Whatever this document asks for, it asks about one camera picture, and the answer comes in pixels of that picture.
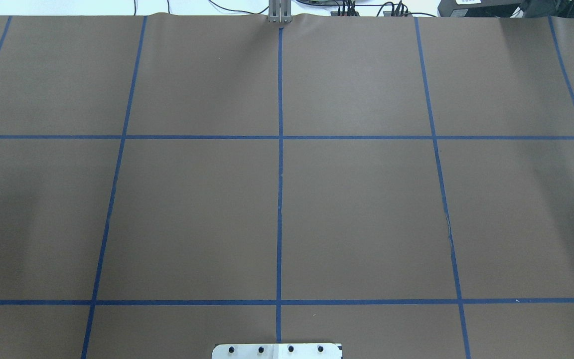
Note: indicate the black power box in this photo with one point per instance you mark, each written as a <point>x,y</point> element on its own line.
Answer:
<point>478,8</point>

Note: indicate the aluminium frame post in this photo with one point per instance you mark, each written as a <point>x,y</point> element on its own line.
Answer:
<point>279,11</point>

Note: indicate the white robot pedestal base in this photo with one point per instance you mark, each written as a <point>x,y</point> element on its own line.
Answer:
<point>278,351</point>

